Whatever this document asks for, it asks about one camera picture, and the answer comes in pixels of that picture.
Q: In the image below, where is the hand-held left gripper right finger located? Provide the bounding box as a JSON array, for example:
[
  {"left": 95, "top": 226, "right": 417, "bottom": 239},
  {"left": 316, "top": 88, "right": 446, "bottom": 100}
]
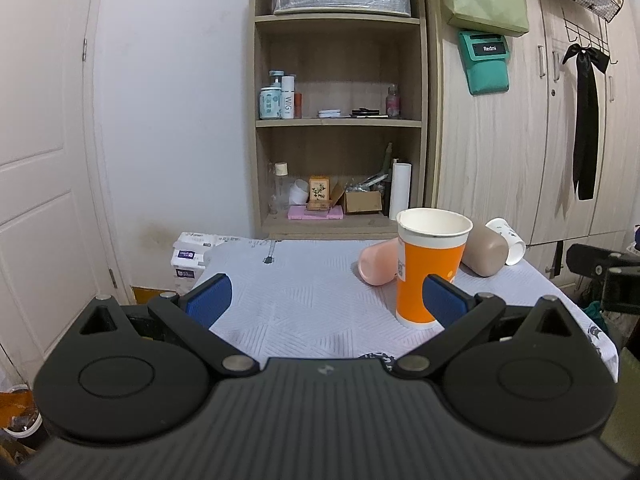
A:
[{"left": 392, "top": 273, "right": 587, "bottom": 379}]

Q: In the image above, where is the wooden flower box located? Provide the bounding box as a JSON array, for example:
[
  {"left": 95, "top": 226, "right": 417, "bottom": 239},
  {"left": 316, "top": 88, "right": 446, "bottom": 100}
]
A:
[{"left": 306, "top": 175, "right": 334, "bottom": 211}]

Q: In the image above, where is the white tissue pack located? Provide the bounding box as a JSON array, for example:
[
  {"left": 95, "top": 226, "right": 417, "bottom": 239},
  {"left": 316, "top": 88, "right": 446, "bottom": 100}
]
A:
[{"left": 170, "top": 232, "right": 242, "bottom": 296}]

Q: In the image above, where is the pink flat box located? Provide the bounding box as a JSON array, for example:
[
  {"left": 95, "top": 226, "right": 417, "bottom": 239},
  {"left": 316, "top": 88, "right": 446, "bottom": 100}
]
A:
[{"left": 287, "top": 204, "right": 345, "bottom": 221}]

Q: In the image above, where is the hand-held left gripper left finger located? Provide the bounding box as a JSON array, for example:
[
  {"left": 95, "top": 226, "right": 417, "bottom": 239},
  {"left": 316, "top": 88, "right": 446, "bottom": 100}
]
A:
[{"left": 77, "top": 272, "right": 261, "bottom": 377}]

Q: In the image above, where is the white paper roll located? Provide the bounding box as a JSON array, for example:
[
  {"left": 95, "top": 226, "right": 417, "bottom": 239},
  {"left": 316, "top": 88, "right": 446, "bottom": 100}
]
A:
[{"left": 389, "top": 160, "right": 413, "bottom": 219}]

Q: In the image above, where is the orange paper cup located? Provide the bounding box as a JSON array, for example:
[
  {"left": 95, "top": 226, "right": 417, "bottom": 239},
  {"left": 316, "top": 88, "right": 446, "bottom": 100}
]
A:
[{"left": 395, "top": 207, "right": 474, "bottom": 331}]

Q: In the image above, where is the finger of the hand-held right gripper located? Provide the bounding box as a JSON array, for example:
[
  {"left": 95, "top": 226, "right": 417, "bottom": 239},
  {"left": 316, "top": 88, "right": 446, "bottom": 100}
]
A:
[
  {"left": 565, "top": 243, "right": 640, "bottom": 281},
  {"left": 601, "top": 265, "right": 640, "bottom": 314}
]

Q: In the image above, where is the clear bottle beige cap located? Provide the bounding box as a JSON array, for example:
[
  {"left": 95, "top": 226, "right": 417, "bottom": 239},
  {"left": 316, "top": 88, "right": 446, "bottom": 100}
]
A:
[{"left": 273, "top": 162, "right": 291, "bottom": 214}]

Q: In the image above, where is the brown plastic cup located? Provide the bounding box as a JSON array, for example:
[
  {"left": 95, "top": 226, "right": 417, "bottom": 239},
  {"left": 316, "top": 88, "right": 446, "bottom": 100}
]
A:
[{"left": 460, "top": 223, "right": 510, "bottom": 279}]

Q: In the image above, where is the black ribbon bow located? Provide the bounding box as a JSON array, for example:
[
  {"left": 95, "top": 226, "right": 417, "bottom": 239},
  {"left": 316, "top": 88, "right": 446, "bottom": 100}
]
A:
[{"left": 562, "top": 43, "right": 611, "bottom": 201}]

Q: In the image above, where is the white tall bottle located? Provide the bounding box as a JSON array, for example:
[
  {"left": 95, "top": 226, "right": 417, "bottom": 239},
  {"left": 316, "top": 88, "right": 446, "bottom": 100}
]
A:
[{"left": 281, "top": 75, "right": 297, "bottom": 120}]

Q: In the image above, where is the olive green cloth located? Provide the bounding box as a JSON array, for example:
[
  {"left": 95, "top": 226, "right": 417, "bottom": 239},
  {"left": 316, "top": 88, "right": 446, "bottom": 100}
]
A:
[{"left": 599, "top": 347, "right": 640, "bottom": 463}]

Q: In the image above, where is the white paper cup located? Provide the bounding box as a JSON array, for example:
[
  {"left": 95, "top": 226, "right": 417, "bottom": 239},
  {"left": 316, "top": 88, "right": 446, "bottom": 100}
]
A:
[{"left": 486, "top": 217, "right": 527, "bottom": 267}]

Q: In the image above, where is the wooden shelf unit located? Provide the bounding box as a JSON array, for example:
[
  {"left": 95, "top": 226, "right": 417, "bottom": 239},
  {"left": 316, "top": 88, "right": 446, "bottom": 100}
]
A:
[{"left": 248, "top": 0, "right": 431, "bottom": 241}]

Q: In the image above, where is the white patterned tablecloth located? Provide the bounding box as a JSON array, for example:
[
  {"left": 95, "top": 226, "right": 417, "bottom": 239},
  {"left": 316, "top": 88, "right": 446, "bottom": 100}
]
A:
[{"left": 202, "top": 237, "right": 619, "bottom": 361}]

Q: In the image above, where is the small cardboard box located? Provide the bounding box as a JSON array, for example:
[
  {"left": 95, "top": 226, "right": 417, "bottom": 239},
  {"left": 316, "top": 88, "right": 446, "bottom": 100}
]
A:
[{"left": 342, "top": 189, "right": 385, "bottom": 216}]

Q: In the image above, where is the teal pouch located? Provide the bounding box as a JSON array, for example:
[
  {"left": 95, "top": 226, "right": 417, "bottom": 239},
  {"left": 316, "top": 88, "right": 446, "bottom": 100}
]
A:
[{"left": 458, "top": 30, "right": 512, "bottom": 96}]

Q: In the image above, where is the teal pump bottle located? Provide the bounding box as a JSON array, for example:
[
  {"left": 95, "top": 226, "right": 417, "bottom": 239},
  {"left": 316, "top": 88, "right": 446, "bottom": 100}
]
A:
[{"left": 258, "top": 70, "right": 284, "bottom": 121}]

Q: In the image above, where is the light wooden wardrobe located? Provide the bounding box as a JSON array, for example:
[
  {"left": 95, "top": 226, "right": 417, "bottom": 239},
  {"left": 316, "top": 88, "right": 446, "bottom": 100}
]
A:
[{"left": 424, "top": 0, "right": 640, "bottom": 262}]

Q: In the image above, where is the green folded bag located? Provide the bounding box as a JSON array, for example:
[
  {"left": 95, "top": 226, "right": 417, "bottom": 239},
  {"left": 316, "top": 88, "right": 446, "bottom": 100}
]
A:
[{"left": 437, "top": 0, "right": 530, "bottom": 39}]

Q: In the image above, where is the white door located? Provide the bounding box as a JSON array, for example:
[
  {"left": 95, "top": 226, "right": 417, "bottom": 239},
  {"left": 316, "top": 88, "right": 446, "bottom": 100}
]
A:
[{"left": 0, "top": 0, "right": 132, "bottom": 367}]

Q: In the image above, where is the dark teal cloth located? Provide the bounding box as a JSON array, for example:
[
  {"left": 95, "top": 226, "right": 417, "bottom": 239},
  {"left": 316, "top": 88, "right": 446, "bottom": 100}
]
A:
[{"left": 582, "top": 300, "right": 610, "bottom": 333}]

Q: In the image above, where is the black wire hook rack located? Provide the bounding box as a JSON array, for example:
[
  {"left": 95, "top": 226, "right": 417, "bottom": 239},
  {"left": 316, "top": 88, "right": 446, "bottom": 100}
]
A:
[{"left": 563, "top": 19, "right": 617, "bottom": 66}]

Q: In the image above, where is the pink plastic cup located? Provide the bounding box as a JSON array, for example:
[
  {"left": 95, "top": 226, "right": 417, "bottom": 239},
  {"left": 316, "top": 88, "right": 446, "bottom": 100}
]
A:
[{"left": 357, "top": 238, "right": 401, "bottom": 287}]

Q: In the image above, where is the crumpled clear plastic bag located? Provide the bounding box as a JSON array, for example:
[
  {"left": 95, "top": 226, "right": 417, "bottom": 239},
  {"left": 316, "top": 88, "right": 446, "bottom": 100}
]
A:
[{"left": 344, "top": 171, "right": 390, "bottom": 194}]

